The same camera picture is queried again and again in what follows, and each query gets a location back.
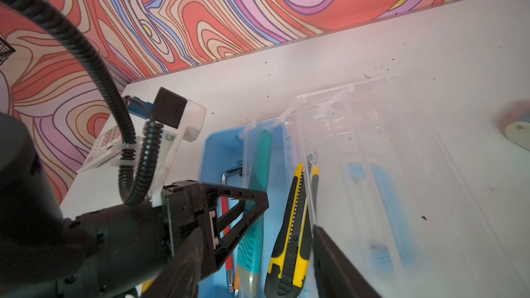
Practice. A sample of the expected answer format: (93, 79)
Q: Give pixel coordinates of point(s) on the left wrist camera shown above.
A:
(145, 166)

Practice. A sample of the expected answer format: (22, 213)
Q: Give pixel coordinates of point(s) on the orange handled hex key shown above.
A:
(236, 287)

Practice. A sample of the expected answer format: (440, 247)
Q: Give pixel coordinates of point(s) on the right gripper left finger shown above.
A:
(182, 275)

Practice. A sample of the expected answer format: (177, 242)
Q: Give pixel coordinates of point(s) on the clear toolbox lid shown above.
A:
(388, 195)

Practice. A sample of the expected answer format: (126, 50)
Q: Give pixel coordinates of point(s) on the light blue plastic toolbox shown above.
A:
(258, 157)

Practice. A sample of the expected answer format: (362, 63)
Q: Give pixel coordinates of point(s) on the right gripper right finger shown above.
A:
(335, 275)

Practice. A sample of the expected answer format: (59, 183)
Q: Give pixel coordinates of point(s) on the left black wire basket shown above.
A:
(6, 50)

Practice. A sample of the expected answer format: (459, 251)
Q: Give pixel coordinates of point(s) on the grey blue stapler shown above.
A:
(518, 132)

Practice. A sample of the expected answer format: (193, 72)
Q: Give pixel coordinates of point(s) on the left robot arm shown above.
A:
(98, 254)

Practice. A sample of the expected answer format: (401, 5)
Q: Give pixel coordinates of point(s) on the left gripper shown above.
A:
(190, 205)

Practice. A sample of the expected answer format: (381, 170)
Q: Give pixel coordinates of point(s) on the yellow black utility knife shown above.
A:
(289, 262)

